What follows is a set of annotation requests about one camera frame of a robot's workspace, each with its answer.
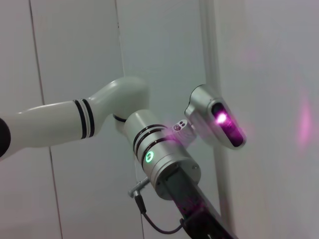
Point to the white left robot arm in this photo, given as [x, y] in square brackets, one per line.
[62, 124]

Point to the silver camera mount bracket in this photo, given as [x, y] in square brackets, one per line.
[183, 129]

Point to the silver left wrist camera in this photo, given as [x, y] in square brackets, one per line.
[207, 109]

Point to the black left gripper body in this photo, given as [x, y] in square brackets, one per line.
[199, 219]

